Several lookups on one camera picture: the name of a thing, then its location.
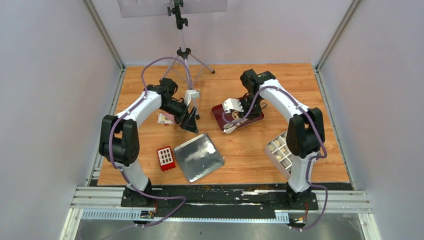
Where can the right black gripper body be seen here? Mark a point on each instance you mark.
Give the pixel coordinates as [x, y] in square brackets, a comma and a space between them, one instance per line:
[247, 104]

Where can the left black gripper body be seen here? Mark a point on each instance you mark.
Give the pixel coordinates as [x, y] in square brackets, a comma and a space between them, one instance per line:
[185, 119]

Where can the red lacquer tray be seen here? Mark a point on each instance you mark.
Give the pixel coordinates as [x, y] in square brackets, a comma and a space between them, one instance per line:
[217, 112]

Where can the silver tin lid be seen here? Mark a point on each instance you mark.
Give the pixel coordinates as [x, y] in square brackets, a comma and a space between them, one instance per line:
[198, 157]

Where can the silver compartment tin box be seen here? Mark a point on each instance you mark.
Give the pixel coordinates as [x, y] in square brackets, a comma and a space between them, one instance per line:
[279, 154]

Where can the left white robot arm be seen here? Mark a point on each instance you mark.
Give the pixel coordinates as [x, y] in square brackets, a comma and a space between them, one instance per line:
[119, 138]

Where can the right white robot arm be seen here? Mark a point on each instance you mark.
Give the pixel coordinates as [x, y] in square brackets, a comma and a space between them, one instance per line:
[305, 133]

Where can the pink white card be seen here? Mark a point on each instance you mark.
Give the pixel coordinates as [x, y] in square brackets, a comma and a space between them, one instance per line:
[165, 119]

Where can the red small box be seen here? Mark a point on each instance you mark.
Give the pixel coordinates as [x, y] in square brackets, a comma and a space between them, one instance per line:
[166, 158]

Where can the grey tripod stand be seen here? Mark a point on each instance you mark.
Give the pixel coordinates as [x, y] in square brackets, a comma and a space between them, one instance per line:
[174, 7]

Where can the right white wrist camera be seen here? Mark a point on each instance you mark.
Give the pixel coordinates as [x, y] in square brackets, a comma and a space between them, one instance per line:
[232, 104]

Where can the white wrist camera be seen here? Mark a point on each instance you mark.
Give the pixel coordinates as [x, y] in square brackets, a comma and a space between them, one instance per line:
[232, 104]
[190, 95]

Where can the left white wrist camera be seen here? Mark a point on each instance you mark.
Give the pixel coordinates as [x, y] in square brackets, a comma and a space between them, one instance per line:
[190, 95]

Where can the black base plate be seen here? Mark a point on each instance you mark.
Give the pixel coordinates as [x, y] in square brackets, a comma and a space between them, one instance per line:
[225, 201]

